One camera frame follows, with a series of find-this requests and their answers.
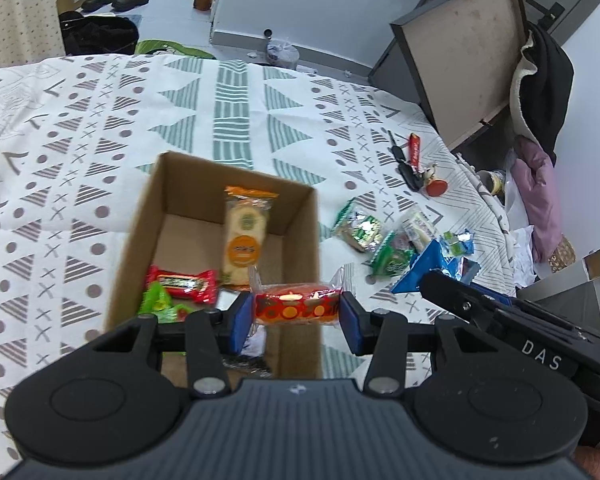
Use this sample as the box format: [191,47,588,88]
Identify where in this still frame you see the white black sesame cake packet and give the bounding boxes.
[223,325,272,378]

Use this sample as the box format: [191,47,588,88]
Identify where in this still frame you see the red orange candy packet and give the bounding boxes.
[248,263,355,325]

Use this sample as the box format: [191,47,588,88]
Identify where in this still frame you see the person's right hand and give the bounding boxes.
[574,446,600,480]

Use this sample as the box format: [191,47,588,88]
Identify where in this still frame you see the red candy packet in box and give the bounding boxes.
[145,266,219,306]

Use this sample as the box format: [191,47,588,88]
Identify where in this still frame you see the bright green snack packet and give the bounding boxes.
[137,282,194,324]

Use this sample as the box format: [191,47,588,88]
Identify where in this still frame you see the dark green candy packet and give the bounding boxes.
[368,229,416,276]

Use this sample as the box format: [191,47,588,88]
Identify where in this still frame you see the green white snack packet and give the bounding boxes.
[332,198,385,252]

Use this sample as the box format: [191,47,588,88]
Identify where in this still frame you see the long cream biscuit packet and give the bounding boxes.
[400,205,440,254]

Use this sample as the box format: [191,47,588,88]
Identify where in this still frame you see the brown cardboard box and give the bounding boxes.
[96,152,320,386]

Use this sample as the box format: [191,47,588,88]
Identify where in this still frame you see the blue green snack packet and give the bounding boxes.
[440,230,475,258]

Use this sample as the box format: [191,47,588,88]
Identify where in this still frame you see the orange cream biscuit packet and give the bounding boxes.
[221,185,278,288]

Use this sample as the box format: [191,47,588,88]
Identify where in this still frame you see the black car keys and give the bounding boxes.
[388,132,424,192]

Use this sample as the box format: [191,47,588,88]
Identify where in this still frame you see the pink jacket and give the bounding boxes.
[510,136,562,262]

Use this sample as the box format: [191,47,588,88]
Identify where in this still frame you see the yellow instant noodle cup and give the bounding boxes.
[477,170,506,196]

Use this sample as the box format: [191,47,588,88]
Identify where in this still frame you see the patterned white bed sheet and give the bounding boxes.
[0,55,514,475]

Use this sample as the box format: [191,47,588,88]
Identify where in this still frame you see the black cream coat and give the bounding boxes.
[509,23,574,165]

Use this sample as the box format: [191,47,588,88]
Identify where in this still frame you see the black bag on floor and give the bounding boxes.
[58,11,140,56]

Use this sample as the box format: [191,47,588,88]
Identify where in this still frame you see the pair of black shoes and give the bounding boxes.
[81,0,149,13]

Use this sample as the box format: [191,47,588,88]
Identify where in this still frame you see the red round keychain toy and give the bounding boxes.
[422,164,448,197]

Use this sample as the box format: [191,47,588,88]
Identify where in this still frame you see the red keychain strap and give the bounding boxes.
[407,132,424,174]

